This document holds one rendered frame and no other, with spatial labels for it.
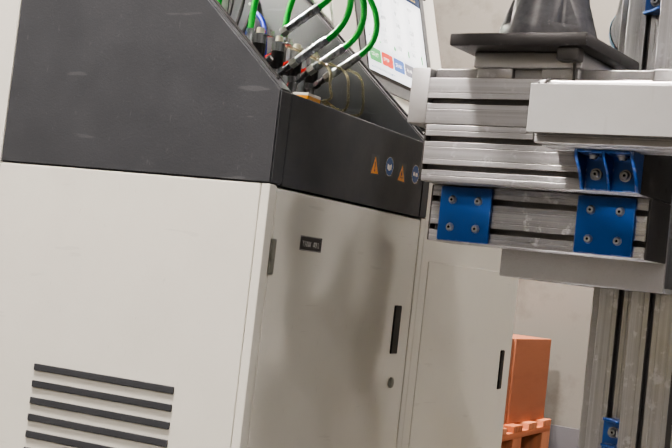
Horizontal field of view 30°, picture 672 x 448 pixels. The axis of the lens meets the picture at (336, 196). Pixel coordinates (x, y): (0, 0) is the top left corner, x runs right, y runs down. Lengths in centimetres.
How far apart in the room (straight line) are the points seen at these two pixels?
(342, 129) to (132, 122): 38
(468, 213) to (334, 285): 45
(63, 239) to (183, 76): 37
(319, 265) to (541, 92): 68
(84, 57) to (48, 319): 48
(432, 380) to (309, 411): 60
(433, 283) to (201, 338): 80
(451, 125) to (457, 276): 101
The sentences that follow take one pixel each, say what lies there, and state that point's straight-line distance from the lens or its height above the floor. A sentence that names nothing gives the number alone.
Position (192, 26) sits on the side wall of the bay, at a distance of 222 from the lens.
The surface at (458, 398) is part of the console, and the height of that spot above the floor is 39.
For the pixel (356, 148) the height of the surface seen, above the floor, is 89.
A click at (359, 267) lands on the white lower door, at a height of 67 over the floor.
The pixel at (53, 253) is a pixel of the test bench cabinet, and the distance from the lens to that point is 233.
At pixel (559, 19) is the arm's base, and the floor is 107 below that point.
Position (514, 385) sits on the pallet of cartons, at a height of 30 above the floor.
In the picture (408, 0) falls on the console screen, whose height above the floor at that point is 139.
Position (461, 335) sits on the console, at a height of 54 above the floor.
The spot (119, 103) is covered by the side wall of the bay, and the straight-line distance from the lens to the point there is 228.
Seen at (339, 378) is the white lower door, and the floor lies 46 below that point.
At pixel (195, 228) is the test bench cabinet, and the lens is 216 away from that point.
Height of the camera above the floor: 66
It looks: 3 degrees up
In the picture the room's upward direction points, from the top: 6 degrees clockwise
